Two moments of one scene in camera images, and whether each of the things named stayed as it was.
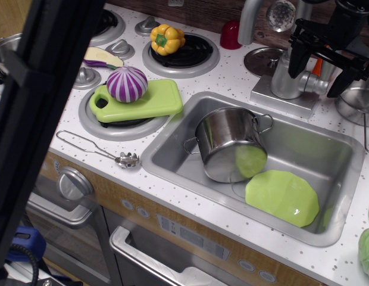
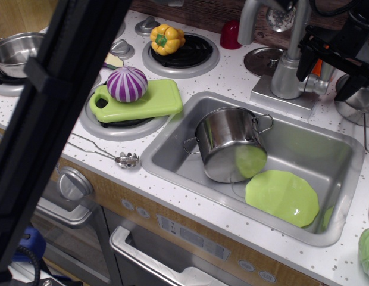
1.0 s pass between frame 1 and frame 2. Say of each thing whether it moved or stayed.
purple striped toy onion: stayed
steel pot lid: stayed
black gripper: moved
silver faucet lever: stayed
